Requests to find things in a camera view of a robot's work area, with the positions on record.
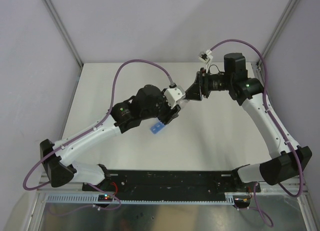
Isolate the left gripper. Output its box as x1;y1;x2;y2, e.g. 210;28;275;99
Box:
141;88;181;125

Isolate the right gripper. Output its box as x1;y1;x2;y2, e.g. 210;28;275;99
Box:
185;68;233;101

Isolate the blue pill organizer box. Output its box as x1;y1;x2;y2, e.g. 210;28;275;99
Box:
150;121;166;135

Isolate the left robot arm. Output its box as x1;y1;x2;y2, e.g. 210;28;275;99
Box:
40;84;186;191

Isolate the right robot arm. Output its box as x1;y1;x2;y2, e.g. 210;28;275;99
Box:
185;52;312;192

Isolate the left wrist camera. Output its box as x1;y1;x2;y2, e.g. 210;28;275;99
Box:
164;86;188;109

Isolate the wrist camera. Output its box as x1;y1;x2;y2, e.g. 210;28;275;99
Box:
198;49;213;71
164;86;188;109

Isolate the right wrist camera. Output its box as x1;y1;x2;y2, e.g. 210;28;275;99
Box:
198;49;213;71

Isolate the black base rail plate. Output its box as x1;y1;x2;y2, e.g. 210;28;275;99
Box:
82;169;262;202

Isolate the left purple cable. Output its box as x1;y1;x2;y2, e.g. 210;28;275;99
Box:
22;58;176;217

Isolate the purple cable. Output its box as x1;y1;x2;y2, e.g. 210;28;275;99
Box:
22;58;176;217
209;38;307;228

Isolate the right aluminium frame post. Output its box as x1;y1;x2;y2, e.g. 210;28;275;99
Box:
261;0;301;59

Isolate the aluminium frame post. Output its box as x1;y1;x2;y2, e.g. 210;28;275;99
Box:
261;0;301;59
41;0;84;68

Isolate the grey cable duct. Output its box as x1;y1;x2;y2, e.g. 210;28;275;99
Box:
45;193;251;205

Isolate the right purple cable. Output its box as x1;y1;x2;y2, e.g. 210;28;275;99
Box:
209;38;307;228

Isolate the left aluminium frame post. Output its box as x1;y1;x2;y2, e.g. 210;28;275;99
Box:
41;0;84;68

